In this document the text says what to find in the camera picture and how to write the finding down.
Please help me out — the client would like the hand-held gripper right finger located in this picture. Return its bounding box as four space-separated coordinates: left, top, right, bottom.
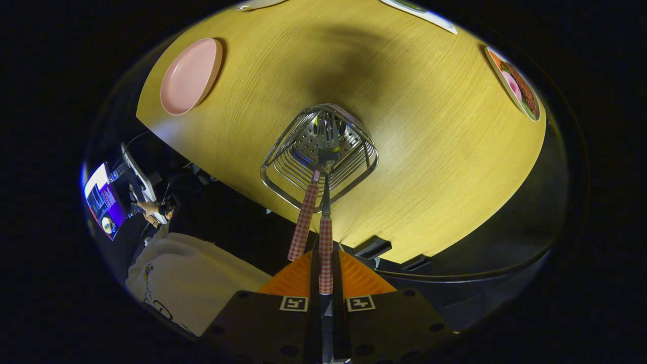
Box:
333 243 455 362

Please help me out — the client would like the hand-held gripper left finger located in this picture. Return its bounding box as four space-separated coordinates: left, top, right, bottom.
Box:
202 238 321 362

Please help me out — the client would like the fork with checked handle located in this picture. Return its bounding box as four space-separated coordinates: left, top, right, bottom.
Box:
314 117 340 296

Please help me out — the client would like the spoon with checked handle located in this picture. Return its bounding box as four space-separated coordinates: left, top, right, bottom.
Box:
287 144 324 262

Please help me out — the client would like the person's white shirt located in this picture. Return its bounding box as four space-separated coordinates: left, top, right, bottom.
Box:
125 230 273 337

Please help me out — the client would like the white keyboard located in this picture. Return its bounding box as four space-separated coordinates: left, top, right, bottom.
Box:
120 143 168 224

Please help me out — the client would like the lit computer screen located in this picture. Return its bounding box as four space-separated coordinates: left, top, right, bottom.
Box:
83 163 128 241

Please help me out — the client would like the pink plate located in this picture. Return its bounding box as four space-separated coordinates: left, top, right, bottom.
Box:
160 38 223 116

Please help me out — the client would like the white plate with food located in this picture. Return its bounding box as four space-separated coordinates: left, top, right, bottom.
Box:
484 45 541 122

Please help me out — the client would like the white square coaster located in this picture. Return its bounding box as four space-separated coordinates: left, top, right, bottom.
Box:
379 0 458 35

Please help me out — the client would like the white toaster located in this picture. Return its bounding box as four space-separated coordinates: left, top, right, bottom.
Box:
235 0 289 12

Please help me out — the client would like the black table bracket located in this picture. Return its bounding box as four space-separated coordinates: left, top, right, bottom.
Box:
354 235 392 259
402 254 433 271

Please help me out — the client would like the metal wire basket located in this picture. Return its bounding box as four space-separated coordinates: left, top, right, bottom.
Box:
260 103 380 214

